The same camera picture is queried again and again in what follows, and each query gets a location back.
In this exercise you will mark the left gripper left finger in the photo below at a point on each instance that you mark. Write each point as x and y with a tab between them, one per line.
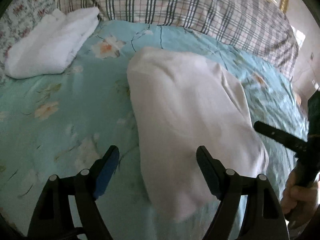
87	186

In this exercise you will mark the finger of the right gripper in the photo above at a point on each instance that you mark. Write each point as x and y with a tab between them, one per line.
286	139

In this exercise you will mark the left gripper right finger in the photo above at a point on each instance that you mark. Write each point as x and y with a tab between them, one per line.
225	184

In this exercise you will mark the cream zip hoodie jacket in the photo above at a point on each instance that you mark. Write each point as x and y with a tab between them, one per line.
181	101

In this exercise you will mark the person's right hand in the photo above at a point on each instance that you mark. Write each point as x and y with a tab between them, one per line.
293	195

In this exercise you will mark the teal floral bed sheet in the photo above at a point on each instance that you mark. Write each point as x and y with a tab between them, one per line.
60	124

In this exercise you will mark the folded white garment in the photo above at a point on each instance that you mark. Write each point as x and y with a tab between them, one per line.
52	45

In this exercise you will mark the plaid folded quilt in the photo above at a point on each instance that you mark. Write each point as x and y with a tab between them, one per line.
256	26

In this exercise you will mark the floral patterned pillow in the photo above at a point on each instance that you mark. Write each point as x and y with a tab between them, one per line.
18	25

